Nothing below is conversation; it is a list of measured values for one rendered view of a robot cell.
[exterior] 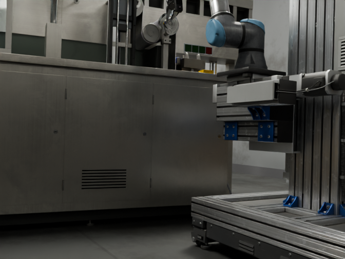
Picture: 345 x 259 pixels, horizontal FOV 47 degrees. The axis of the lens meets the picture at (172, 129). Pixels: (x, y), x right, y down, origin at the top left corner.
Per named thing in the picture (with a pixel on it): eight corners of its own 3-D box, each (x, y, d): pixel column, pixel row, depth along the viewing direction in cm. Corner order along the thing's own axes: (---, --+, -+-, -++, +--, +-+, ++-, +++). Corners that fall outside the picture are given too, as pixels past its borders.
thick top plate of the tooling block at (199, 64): (184, 67, 260) (184, 57, 260) (160, 74, 297) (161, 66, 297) (205, 69, 266) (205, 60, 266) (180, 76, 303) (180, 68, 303)
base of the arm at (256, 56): (274, 72, 177) (275, 50, 177) (249, 68, 170) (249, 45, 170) (251, 75, 190) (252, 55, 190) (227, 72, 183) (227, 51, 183)
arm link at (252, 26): (269, 49, 176) (270, 19, 176) (242, 46, 172) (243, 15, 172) (256, 54, 187) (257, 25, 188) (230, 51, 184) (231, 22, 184)
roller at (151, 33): (142, 40, 252) (143, 22, 252) (130, 48, 275) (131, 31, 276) (160, 43, 257) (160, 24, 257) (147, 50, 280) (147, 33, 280)
